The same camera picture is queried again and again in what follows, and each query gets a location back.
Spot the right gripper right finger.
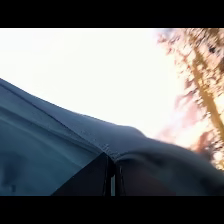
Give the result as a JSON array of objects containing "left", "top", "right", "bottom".
[{"left": 114, "top": 160, "right": 177, "bottom": 197}]

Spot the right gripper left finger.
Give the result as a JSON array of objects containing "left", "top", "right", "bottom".
[{"left": 51, "top": 152, "right": 113, "bottom": 197}]

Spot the blue-grey garment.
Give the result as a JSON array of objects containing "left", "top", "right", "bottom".
[{"left": 0, "top": 77, "right": 224, "bottom": 197}]

